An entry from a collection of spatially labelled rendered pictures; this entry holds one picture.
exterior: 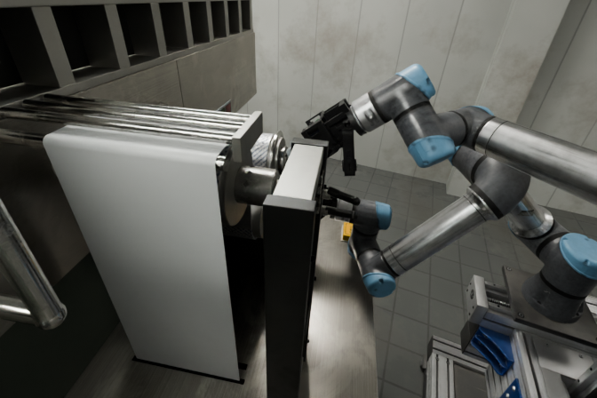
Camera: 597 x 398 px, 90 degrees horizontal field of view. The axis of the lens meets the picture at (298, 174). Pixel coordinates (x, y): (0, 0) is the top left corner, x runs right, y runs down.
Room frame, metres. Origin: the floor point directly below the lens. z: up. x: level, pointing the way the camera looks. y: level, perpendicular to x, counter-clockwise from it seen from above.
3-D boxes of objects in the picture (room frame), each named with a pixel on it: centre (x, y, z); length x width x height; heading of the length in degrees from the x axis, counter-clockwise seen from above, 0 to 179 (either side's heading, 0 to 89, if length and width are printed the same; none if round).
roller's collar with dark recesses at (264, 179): (0.41, 0.07, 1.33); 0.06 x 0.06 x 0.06; 82
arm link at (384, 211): (0.68, -0.21, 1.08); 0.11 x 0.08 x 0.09; 81
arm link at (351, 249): (0.66, -0.21, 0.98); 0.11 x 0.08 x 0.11; 7
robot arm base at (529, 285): (0.62, -0.81, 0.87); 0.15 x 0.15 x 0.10
